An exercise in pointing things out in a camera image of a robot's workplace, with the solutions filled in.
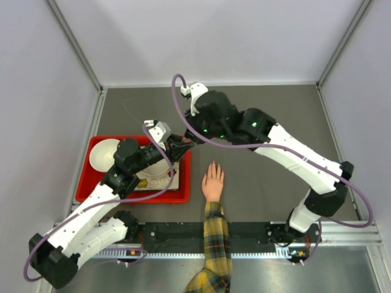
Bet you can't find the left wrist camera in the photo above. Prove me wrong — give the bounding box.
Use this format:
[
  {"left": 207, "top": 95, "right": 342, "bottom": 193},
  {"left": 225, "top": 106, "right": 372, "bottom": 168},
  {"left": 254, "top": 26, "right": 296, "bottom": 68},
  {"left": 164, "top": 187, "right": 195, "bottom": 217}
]
[{"left": 144, "top": 120, "right": 172, "bottom": 150}]

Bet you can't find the yellow plaid sleeve forearm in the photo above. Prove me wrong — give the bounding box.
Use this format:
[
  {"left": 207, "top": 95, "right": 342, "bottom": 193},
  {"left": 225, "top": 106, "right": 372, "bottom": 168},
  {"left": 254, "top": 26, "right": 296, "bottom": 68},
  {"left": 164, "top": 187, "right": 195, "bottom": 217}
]
[{"left": 184, "top": 202, "right": 233, "bottom": 292}]

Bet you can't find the mannequin hand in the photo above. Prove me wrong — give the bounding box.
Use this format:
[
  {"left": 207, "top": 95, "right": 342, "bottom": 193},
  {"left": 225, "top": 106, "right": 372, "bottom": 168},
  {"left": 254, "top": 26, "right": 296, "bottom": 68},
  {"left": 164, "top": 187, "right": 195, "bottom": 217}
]
[{"left": 202, "top": 161, "right": 225, "bottom": 202}]

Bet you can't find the aluminium frame rail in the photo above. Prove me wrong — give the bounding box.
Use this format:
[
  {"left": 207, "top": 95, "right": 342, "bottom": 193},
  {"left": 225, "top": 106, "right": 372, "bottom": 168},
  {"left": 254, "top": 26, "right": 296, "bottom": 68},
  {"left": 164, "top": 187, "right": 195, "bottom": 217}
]
[{"left": 91, "top": 221, "right": 381, "bottom": 262}]

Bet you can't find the floral square plate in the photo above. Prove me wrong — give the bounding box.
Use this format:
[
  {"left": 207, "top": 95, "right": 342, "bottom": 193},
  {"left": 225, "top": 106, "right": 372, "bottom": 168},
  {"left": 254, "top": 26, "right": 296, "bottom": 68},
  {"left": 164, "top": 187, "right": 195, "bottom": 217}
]
[{"left": 136, "top": 170, "right": 171, "bottom": 192}]

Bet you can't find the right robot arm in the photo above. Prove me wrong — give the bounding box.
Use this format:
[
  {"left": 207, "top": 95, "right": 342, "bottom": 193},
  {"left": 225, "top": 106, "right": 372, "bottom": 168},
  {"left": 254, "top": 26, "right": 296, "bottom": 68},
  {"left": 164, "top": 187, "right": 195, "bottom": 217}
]
[{"left": 180, "top": 84, "right": 354, "bottom": 242}]

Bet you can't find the cream cup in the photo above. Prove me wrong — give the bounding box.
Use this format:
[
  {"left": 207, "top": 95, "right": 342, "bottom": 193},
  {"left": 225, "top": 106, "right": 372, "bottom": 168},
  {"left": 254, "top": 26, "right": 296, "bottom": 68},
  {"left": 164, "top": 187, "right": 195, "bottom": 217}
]
[{"left": 140, "top": 159, "right": 170, "bottom": 177}]

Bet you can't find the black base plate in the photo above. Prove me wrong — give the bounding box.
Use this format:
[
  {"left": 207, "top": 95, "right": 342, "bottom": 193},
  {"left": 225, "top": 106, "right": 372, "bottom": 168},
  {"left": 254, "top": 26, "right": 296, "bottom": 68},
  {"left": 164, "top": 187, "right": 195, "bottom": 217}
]
[{"left": 103, "top": 221, "right": 322, "bottom": 253}]

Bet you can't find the red plastic tray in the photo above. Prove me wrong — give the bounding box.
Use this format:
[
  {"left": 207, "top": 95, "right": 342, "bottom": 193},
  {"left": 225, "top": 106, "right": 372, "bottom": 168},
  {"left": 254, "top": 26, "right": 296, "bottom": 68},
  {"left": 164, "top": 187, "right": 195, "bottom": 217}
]
[{"left": 75, "top": 136, "right": 191, "bottom": 204}]

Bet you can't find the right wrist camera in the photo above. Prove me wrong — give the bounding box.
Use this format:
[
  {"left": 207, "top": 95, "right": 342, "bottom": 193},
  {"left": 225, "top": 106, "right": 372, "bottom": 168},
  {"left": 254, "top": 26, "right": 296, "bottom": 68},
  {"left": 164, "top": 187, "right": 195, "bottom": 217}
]
[{"left": 180, "top": 82, "right": 208, "bottom": 116}]

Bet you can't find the purple cable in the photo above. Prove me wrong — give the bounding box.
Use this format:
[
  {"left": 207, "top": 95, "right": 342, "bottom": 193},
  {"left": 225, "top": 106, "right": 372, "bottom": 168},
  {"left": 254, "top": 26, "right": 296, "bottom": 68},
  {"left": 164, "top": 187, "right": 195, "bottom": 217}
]
[
  {"left": 170, "top": 73, "right": 375, "bottom": 266},
  {"left": 23, "top": 121, "right": 175, "bottom": 281}
]

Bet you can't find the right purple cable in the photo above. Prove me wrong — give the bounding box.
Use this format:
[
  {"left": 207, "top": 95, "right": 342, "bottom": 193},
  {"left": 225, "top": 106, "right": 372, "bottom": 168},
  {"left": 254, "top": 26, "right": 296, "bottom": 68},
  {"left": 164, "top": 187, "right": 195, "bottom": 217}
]
[{"left": 170, "top": 73, "right": 375, "bottom": 266}]

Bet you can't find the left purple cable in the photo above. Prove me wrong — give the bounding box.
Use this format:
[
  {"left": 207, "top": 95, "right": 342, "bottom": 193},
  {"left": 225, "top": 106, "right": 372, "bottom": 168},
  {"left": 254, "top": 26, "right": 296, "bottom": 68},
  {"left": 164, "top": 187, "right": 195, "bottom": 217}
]
[{"left": 23, "top": 121, "right": 175, "bottom": 281}]

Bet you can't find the white bowl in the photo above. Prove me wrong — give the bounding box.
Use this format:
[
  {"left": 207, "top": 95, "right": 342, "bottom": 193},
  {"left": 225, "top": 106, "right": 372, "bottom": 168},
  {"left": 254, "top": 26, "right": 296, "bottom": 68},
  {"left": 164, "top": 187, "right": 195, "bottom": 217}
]
[{"left": 89, "top": 139, "right": 120, "bottom": 173}]

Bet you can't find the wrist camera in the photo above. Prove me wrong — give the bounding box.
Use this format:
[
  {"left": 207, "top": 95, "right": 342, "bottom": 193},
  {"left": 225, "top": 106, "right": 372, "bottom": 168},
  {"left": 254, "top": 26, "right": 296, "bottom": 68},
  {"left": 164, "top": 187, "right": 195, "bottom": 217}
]
[
  {"left": 144, "top": 120, "right": 172, "bottom": 150},
  {"left": 180, "top": 82, "right": 208, "bottom": 116}
]

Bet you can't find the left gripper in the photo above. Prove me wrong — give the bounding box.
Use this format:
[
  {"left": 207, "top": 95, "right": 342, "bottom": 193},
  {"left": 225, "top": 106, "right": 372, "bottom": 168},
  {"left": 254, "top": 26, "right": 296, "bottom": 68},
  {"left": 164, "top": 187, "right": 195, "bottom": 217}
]
[{"left": 131, "top": 134, "right": 194, "bottom": 174}]

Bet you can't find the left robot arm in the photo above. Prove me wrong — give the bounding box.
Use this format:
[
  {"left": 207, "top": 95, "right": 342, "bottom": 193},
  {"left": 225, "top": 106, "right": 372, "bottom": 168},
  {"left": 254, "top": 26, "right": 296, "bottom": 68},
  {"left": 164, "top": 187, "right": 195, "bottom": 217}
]
[{"left": 25, "top": 134, "right": 194, "bottom": 289}]

